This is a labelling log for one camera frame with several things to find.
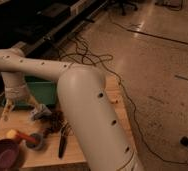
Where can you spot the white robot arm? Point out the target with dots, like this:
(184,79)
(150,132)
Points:
(82,97)

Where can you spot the purple bowl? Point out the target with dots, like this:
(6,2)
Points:
(9,151)

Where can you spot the black office chair base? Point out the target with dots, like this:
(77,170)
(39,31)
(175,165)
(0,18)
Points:
(121,4)

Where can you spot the small grey cup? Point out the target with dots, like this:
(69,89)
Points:
(36,143)

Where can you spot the green plastic tray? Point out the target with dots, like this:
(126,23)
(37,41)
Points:
(29,91)

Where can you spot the red yellow toy utensil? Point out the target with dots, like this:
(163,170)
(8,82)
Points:
(17,135)

